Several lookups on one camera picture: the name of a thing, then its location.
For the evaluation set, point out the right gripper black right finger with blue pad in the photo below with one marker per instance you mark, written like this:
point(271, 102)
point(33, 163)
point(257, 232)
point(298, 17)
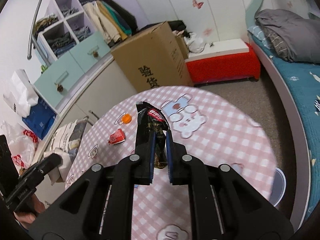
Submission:
point(223, 205)

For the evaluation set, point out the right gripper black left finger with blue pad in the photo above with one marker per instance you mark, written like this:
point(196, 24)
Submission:
point(99, 204)

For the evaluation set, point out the red small wrapper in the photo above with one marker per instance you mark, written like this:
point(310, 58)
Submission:
point(117, 137)

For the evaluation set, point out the orange plastic cap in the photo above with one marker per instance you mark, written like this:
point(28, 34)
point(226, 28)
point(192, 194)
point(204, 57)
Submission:
point(126, 118)

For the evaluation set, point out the black snack wrapper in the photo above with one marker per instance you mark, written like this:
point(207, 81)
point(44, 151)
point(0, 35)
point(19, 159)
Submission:
point(151, 119)

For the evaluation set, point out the light blue trash bin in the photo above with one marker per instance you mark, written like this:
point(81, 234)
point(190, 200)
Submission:
point(278, 187)

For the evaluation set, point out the person's left hand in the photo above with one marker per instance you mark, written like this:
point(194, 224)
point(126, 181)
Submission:
point(28, 216)

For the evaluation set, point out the white red plastic bag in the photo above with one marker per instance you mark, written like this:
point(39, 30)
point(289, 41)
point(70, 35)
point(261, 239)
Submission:
point(22, 144)

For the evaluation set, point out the blue shopping bag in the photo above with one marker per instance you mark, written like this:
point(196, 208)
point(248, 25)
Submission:
point(40, 119)

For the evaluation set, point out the pink checkered tablecloth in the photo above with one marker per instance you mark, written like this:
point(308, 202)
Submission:
point(210, 128)

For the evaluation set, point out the white paper bag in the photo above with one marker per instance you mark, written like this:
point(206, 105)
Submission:
point(19, 94)

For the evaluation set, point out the white low cabinet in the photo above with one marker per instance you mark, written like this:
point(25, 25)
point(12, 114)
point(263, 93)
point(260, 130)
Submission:
point(104, 88)

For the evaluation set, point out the red bedside bench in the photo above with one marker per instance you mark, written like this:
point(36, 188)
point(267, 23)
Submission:
point(225, 68)

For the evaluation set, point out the teal quilted bed mattress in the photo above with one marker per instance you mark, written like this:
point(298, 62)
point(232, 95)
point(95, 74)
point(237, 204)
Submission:
point(298, 87)

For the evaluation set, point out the large brown cardboard box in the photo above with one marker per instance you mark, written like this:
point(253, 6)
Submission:
point(152, 58)

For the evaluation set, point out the white cubby shelf unit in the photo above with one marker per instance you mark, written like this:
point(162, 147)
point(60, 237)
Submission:
point(71, 48)

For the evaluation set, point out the white plastic bag on bench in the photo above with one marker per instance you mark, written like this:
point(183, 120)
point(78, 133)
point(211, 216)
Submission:
point(194, 43)

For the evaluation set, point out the grey folded blanket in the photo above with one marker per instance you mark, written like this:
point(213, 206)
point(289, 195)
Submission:
point(294, 38)

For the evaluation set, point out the hanging clothes on rack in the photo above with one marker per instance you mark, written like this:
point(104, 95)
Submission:
point(109, 22)

